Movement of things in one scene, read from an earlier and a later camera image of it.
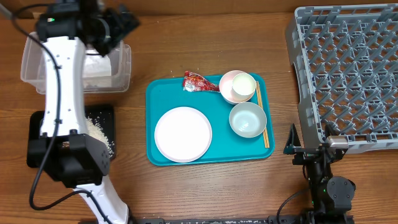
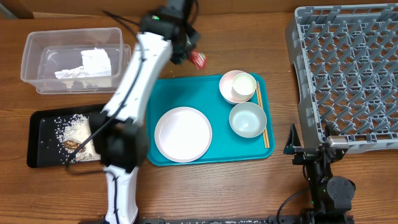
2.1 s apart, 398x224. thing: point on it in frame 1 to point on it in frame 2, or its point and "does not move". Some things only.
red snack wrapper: [193, 82] to [199, 58]
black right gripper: [291, 147] does not move
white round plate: [183, 134] does not move
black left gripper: [122, 28] to [190, 32]
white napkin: [96, 66] does not move
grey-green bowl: [247, 119] does not move
